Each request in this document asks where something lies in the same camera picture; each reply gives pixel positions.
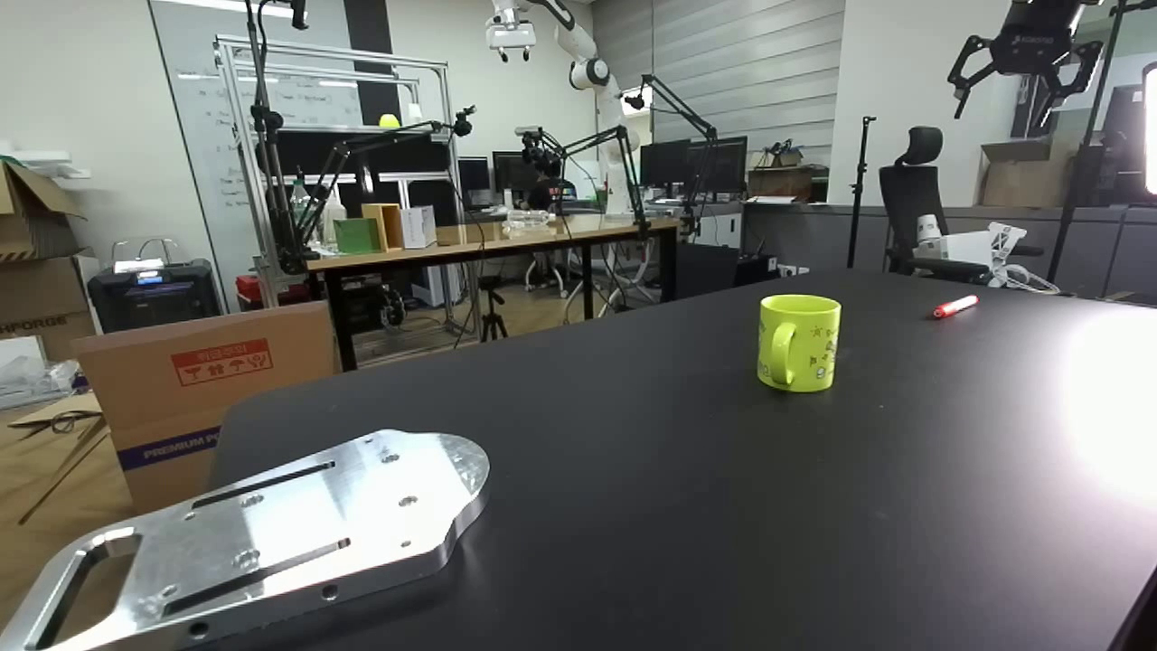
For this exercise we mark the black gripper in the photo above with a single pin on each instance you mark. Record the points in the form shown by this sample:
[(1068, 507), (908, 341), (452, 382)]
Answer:
[(1035, 34)]

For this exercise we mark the red marker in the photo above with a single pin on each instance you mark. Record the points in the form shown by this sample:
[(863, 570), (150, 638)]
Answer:
[(953, 310)]

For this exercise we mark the black light stand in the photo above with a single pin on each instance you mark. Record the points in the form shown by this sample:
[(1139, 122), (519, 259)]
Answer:
[(1086, 150)]

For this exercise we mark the plain brown cardboard box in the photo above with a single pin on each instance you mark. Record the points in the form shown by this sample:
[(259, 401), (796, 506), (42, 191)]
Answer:
[(1018, 177)]

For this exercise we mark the bright light panel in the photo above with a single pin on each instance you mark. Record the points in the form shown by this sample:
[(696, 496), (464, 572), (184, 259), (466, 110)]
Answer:
[(1149, 127)]

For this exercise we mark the black office chair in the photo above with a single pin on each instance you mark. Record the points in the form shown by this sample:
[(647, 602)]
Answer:
[(908, 200)]

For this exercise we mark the white plastic device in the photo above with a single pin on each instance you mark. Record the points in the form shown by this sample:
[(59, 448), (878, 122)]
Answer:
[(978, 248)]

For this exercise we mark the thin black pole stand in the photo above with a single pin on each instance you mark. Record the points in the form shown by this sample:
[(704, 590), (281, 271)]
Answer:
[(858, 195)]

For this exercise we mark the potted plant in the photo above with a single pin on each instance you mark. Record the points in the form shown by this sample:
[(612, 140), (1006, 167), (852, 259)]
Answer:
[(781, 155)]

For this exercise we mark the black computer monitor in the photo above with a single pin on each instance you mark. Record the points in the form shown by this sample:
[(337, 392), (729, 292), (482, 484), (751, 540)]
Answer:
[(693, 166)]

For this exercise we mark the yellow-green mug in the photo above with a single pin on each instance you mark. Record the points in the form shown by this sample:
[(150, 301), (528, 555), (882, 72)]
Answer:
[(812, 345)]

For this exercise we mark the white ceiling projector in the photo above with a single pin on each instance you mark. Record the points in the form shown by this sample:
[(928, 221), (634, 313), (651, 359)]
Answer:
[(512, 39)]

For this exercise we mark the long wooden desk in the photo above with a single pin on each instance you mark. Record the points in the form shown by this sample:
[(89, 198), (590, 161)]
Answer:
[(482, 239)]

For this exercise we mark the small black tripod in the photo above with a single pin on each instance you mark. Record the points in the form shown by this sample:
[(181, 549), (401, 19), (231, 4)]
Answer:
[(491, 313)]

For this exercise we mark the white box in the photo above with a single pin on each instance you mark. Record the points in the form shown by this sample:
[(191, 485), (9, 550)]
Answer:
[(418, 227)]

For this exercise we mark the yellow ball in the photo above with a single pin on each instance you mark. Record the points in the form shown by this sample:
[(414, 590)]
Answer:
[(388, 122)]

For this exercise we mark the wooden open box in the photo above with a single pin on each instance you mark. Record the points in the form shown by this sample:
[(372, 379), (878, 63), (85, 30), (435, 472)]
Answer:
[(383, 227)]

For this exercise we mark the green box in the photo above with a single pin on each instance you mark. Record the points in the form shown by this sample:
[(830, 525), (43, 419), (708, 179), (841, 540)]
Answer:
[(355, 238)]

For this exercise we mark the tall black tripod stand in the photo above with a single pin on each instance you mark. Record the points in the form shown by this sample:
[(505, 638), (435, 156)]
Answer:
[(262, 122)]

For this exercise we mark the whiteboard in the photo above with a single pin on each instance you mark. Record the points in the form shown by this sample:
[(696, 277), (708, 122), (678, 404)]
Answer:
[(199, 148)]

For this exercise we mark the aluminium mounting plate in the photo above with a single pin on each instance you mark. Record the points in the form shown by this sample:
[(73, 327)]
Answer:
[(302, 531)]

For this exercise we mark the black printer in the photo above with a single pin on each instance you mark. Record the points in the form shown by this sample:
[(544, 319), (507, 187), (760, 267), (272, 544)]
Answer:
[(150, 297)]

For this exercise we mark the cardboard box with red label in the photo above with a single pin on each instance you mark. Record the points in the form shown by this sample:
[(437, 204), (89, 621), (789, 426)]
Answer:
[(181, 401)]

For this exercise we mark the open brown cardboard box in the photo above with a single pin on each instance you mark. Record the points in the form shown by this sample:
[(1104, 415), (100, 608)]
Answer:
[(38, 267)]

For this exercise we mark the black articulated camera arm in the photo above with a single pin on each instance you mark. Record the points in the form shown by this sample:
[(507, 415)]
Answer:
[(578, 148)]

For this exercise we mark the metal frame rack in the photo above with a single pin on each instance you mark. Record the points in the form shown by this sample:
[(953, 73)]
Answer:
[(337, 57)]

